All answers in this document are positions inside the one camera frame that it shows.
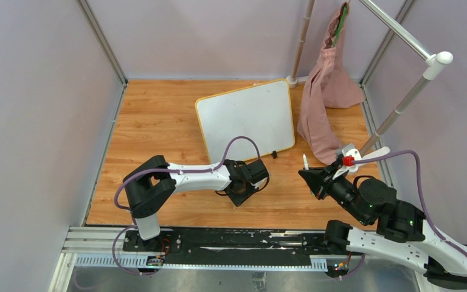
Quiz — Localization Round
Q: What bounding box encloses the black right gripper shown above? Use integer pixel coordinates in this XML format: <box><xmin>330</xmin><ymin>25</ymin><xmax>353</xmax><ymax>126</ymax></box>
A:
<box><xmin>299</xmin><ymin>159</ymin><xmax>368</xmax><ymax>224</ymax></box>

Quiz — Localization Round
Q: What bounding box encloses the green whiteboard marker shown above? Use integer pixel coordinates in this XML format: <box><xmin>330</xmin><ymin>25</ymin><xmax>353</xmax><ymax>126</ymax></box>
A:
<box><xmin>302</xmin><ymin>153</ymin><xmax>315</xmax><ymax>198</ymax></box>

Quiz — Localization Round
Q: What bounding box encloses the yellow framed whiteboard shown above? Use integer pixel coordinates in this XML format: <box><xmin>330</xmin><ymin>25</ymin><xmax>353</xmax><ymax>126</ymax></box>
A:
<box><xmin>195</xmin><ymin>79</ymin><xmax>296</xmax><ymax>163</ymax></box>

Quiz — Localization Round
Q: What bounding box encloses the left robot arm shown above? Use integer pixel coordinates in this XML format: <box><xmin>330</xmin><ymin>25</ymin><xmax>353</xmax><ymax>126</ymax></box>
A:
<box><xmin>118</xmin><ymin>155</ymin><xmax>270</xmax><ymax>251</ymax></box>

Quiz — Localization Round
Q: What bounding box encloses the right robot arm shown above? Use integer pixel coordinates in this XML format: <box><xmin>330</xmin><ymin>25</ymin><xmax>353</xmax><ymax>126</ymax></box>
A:
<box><xmin>298</xmin><ymin>165</ymin><xmax>467</xmax><ymax>290</ymax></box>

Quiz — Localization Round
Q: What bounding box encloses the pink cloth bag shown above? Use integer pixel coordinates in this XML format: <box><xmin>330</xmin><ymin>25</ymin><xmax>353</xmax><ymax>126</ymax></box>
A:
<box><xmin>297</xmin><ymin>2</ymin><xmax>364</xmax><ymax>165</ymax></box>

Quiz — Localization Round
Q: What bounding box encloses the wooden rack pole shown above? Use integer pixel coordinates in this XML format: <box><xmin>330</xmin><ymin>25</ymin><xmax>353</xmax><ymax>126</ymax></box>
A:
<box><xmin>288</xmin><ymin>0</ymin><xmax>315</xmax><ymax>84</ymax></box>

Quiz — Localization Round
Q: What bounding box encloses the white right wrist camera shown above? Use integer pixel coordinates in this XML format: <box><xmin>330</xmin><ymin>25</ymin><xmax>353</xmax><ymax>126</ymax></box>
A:
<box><xmin>333</xmin><ymin>144</ymin><xmax>362</xmax><ymax>179</ymax></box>

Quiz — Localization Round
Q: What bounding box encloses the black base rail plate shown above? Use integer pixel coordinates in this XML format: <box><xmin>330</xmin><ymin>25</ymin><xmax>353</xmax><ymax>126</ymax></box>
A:
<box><xmin>120</xmin><ymin>227</ymin><xmax>348</xmax><ymax>267</ymax></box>

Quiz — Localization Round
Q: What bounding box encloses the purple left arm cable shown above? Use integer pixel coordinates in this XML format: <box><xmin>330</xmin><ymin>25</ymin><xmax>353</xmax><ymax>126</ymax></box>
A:
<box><xmin>111</xmin><ymin>136</ymin><xmax>261</xmax><ymax>277</ymax></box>

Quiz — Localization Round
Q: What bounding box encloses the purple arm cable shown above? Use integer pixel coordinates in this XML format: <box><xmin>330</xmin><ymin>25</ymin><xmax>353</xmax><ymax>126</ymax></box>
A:
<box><xmin>111</xmin><ymin>136</ymin><xmax>261</xmax><ymax>277</ymax></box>
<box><xmin>342</xmin><ymin>150</ymin><xmax>467</xmax><ymax>280</ymax></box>

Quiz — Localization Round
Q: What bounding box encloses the white clothes rack frame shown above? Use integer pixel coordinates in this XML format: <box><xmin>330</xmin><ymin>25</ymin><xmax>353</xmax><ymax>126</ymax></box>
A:
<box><xmin>286</xmin><ymin>0</ymin><xmax>454</xmax><ymax>166</ymax></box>

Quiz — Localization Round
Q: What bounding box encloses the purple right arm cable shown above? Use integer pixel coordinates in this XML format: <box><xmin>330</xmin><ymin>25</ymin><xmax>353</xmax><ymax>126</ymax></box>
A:
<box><xmin>342</xmin><ymin>150</ymin><xmax>467</xmax><ymax>280</ymax></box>

